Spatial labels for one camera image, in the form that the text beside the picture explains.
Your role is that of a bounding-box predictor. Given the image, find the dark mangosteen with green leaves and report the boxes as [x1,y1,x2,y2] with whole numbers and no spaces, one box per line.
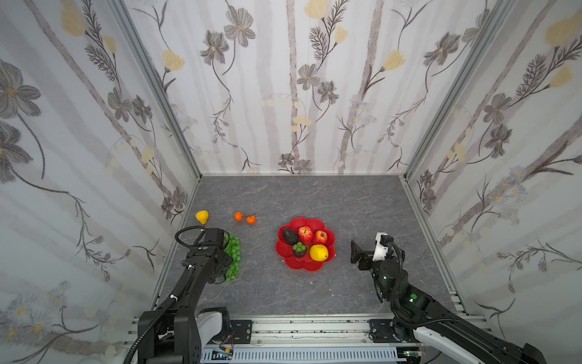
[292,242,309,258]

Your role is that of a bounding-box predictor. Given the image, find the green grape bunch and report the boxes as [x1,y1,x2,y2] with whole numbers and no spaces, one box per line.
[224,232,242,282]

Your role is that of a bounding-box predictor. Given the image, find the black mounting plate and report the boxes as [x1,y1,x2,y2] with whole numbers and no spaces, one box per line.
[368,318,410,344]
[216,320,253,346]

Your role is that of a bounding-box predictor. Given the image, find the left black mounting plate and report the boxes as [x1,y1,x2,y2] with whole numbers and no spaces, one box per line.
[216,320,253,346]

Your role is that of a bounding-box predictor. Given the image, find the yellow lemon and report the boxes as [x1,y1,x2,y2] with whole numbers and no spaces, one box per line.
[309,244,329,262]

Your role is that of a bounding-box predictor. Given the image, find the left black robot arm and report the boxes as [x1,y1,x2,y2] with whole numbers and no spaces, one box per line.
[124,225,234,363]

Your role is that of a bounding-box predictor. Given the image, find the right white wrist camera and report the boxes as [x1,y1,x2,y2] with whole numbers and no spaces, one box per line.
[372,232,394,262]

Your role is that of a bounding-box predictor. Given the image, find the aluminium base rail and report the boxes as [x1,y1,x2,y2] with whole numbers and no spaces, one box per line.
[121,313,506,364]

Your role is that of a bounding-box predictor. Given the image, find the yellow pear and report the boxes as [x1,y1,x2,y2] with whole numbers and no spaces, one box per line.
[195,210,209,225]

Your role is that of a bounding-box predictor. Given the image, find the red yellow pomegranate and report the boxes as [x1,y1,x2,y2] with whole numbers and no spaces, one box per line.
[314,230,328,245]

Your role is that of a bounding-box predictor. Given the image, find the red apple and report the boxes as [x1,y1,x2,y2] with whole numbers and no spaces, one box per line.
[298,226,314,244]

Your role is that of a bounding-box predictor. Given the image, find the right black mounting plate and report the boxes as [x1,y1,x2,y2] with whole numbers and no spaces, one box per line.
[368,318,410,344]

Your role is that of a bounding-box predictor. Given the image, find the white perforated cable duct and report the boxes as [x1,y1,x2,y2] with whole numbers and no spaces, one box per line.
[201,347,406,363]

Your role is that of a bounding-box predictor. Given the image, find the red flower-shaped fruit bowl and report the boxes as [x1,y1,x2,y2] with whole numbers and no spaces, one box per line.
[275,217,336,272]

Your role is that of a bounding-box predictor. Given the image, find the dark green avocado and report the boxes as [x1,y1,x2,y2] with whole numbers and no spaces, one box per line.
[282,228,300,247]

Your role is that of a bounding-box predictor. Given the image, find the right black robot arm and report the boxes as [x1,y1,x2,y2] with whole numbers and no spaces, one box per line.
[350,234,546,363]

